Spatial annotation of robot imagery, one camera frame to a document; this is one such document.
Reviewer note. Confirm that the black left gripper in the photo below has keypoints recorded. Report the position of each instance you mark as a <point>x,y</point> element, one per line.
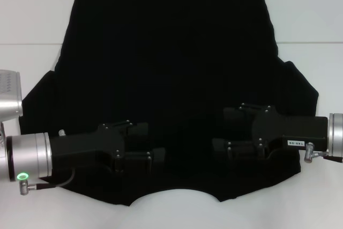
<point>80,148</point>

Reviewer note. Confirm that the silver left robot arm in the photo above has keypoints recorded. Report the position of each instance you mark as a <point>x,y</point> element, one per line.
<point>26,156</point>

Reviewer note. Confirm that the black t-shirt with FREE print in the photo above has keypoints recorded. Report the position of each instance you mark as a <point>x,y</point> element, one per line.
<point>171,52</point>

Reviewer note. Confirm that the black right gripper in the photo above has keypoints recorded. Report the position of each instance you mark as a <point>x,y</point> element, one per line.
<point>294,129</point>

